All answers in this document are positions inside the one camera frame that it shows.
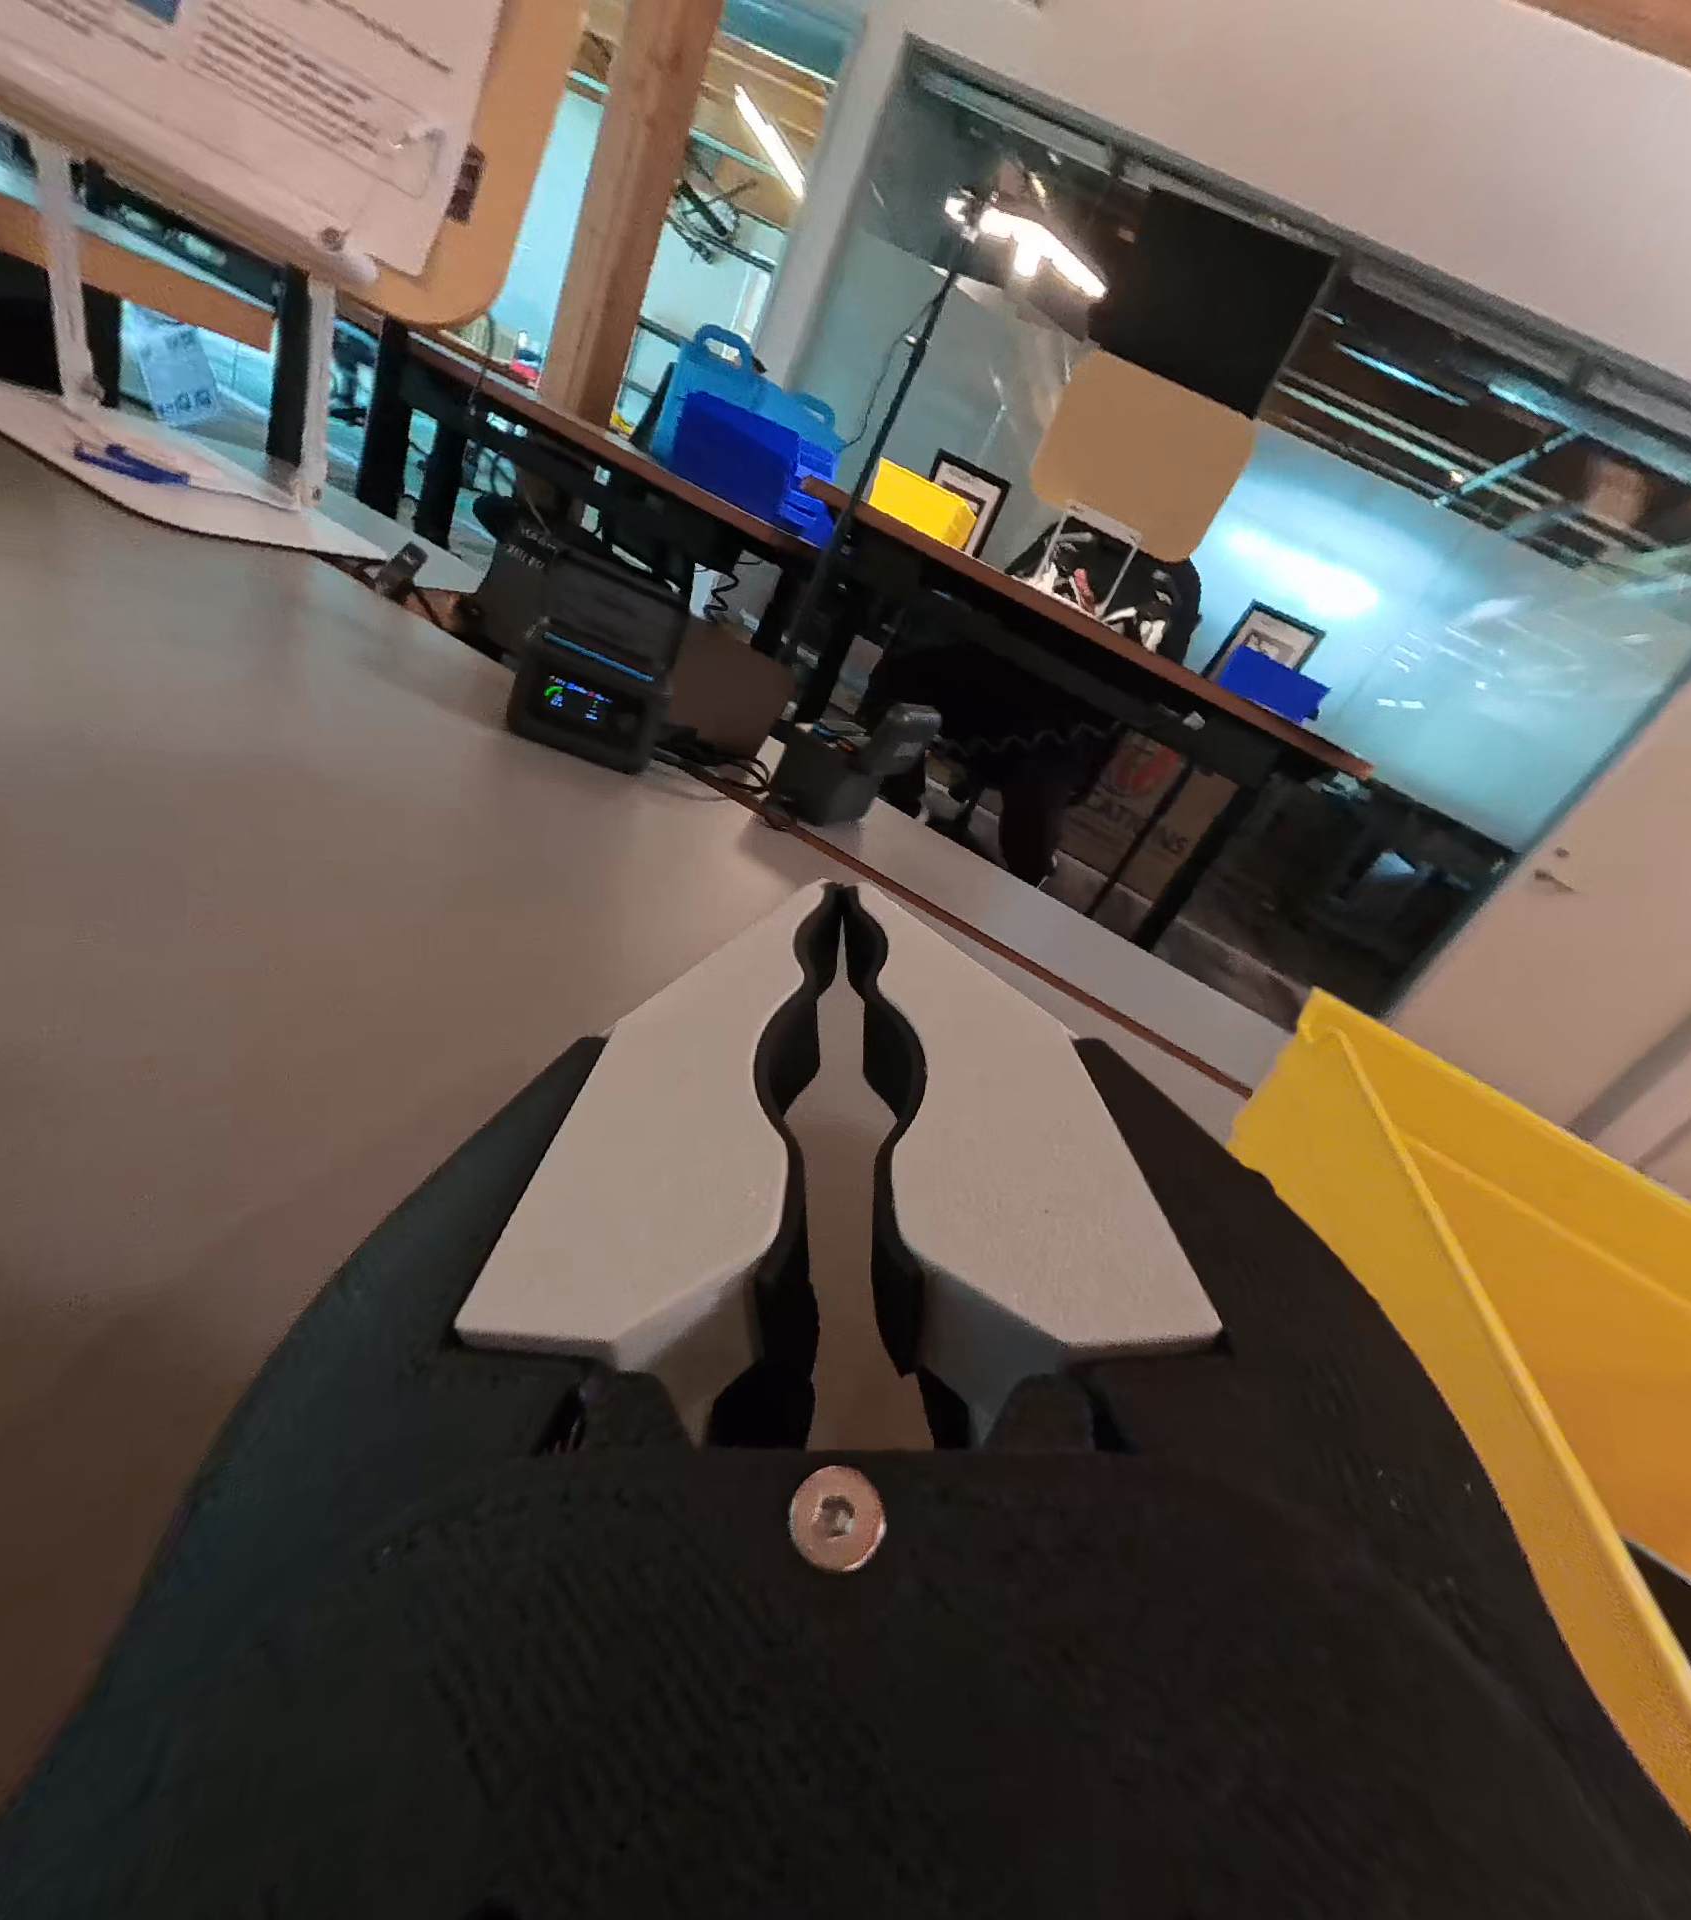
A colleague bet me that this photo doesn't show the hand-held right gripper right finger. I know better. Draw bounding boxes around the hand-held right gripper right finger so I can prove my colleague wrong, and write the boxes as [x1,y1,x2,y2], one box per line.
[845,882,1223,1447]

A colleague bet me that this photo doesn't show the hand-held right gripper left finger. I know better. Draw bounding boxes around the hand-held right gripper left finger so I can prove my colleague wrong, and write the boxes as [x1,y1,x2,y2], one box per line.
[456,882,848,1447]

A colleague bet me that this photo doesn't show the yellow plastic bin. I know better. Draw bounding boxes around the yellow plastic bin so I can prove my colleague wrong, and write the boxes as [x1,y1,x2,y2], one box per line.
[867,459,982,549]
[1228,989,1691,1920]

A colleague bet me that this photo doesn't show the dark charger dock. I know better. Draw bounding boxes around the dark charger dock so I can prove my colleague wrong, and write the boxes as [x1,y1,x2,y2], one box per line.
[768,703,947,832]

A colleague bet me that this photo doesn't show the black power station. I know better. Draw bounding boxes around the black power station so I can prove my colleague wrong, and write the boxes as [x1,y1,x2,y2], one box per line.
[467,516,692,777]

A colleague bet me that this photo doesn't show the blue plastic bin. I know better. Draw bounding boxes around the blue plastic bin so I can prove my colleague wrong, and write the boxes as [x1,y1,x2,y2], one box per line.
[1212,641,1332,726]
[668,389,848,549]

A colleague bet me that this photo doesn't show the black-legged wooden table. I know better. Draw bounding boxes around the black-legged wooden table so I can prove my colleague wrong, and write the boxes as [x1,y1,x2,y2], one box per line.
[394,328,1376,954]

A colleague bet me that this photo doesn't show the framed marker picture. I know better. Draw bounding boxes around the framed marker picture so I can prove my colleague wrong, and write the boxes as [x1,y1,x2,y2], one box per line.
[1203,597,1326,679]

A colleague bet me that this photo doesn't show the white door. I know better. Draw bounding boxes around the white door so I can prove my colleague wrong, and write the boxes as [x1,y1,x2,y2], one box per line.
[1384,571,1691,1170]

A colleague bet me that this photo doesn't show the tan board on stand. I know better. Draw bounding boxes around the tan board on stand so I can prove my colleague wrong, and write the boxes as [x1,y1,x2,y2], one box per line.
[1027,349,1262,616]

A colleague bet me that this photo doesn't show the blue tote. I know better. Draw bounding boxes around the blue tote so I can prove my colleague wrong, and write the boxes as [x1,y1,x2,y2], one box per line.
[651,321,840,452]

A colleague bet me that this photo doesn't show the black light stand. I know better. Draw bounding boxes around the black light stand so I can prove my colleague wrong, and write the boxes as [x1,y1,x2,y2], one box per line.
[785,182,1111,722]

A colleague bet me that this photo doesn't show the black panel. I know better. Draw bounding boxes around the black panel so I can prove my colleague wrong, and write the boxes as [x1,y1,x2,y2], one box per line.
[1088,183,1340,423]

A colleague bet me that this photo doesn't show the instruction board on white stand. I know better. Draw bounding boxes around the instruction board on white stand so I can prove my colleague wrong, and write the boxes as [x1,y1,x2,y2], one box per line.
[0,0,593,556]

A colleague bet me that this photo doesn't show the black picture frame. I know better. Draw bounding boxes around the black picture frame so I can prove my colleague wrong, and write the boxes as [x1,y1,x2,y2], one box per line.
[929,446,1011,556]

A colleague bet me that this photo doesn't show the wooden post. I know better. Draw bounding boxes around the wooden post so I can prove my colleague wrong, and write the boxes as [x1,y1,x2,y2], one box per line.
[538,0,726,427]

